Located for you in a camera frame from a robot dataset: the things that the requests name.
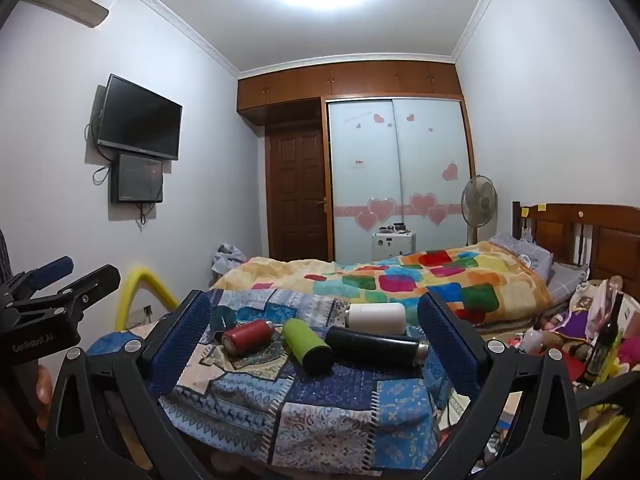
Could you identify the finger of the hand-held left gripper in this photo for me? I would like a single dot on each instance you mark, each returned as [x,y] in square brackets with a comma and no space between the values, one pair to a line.
[92,282]
[50,270]

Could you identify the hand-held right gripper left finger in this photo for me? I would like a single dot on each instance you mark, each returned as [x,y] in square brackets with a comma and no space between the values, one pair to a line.
[184,342]

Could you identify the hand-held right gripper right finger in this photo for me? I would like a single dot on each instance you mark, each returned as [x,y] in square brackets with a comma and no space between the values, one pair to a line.
[446,352]

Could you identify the black bottle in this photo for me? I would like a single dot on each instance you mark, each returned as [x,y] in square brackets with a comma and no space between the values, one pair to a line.
[372,345]

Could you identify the green cup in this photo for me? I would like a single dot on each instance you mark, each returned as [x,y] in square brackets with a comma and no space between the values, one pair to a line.
[307,345]

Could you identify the dark teal cup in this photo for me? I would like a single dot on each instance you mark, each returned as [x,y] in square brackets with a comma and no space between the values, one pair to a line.
[224,317]

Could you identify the person's left hand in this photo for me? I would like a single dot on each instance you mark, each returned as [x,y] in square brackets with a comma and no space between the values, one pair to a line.
[43,392]

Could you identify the yellow foam tube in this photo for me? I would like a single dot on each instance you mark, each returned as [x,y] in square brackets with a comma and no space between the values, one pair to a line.
[131,285]

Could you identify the person's plaid clothing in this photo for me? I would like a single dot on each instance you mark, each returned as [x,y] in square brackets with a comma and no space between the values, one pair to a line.
[3,255]

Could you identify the small white bottle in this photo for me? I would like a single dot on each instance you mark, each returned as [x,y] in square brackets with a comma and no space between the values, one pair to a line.
[533,342]

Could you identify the colourful patch quilt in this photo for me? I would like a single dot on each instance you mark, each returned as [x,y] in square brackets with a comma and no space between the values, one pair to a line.
[400,275]

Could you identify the grey crumpled clothes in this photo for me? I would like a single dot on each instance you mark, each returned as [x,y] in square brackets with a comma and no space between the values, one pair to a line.
[227,260]

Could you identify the small white cabinet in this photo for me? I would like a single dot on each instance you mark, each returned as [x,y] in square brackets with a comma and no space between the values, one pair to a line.
[392,247]

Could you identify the grey plaid pillow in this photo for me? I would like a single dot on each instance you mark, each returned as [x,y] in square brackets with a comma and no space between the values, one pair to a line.
[522,255]

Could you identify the blue patchwork cloth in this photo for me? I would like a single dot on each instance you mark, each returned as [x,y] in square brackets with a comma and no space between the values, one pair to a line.
[310,410]

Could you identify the dark wine bottle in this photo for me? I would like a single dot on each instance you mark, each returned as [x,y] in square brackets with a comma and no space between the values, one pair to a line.
[602,345]

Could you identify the standing fan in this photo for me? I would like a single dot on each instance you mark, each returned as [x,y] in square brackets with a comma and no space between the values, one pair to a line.
[479,199]

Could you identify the pink white plastic bag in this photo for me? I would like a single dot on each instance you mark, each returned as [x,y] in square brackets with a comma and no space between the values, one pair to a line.
[602,300]

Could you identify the yellow plastic object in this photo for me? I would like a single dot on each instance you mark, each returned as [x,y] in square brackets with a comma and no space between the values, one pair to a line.
[607,442]

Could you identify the brown wooden door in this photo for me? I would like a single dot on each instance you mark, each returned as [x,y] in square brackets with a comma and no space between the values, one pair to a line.
[297,195]

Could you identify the wooden bed headboard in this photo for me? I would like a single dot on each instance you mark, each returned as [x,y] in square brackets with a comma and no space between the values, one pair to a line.
[605,240]

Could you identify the wooden wardrobe with glass doors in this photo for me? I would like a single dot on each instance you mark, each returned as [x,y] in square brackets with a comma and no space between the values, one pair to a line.
[380,160]

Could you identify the small black wall monitor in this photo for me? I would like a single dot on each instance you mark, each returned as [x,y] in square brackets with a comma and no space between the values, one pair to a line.
[136,179]

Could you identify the black wall television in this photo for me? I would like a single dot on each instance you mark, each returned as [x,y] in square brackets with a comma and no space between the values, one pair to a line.
[137,119]

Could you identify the wall air conditioner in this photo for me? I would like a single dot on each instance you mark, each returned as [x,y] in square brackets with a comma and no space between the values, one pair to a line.
[65,2]

